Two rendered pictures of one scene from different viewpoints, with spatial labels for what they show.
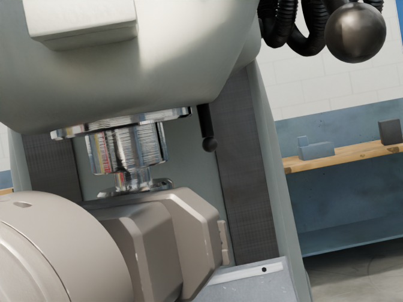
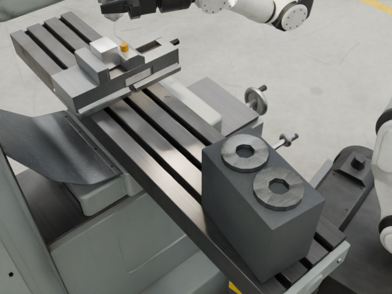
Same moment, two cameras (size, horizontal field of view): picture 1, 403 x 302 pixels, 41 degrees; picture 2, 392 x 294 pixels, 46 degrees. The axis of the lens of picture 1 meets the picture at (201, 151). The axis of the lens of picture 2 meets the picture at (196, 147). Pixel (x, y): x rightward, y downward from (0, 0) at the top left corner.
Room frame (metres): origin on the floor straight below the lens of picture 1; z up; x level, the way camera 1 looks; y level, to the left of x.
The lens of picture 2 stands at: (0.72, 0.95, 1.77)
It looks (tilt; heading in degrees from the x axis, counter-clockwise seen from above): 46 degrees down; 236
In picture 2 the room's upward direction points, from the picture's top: 1 degrees counter-clockwise
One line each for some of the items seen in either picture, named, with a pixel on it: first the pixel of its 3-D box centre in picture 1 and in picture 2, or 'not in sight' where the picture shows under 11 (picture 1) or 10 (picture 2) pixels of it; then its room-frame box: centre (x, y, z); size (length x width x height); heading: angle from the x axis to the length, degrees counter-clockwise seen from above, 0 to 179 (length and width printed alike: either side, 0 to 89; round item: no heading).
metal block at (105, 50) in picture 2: not in sight; (105, 53); (0.33, -0.04, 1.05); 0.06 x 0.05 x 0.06; 94
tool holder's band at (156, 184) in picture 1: (135, 193); not in sight; (0.33, 0.04, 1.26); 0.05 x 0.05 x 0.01
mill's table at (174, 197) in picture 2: not in sight; (142, 122); (0.32, 0.11, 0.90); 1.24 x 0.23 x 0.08; 94
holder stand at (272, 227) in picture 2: not in sight; (256, 201); (0.31, 0.57, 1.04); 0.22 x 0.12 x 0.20; 87
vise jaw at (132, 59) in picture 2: not in sight; (123, 51); (0.28, -0.04, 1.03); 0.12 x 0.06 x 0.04; 94
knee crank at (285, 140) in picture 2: not in sight; (277, 144); (-0.21, 0.14, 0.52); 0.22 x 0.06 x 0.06; 4
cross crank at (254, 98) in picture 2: not in sight; (248, 105); (-0.17, 0.01, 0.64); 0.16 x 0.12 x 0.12; 4
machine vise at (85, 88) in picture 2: not in sight; (117, 65); (0.30, -0.04, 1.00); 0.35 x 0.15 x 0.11; 4
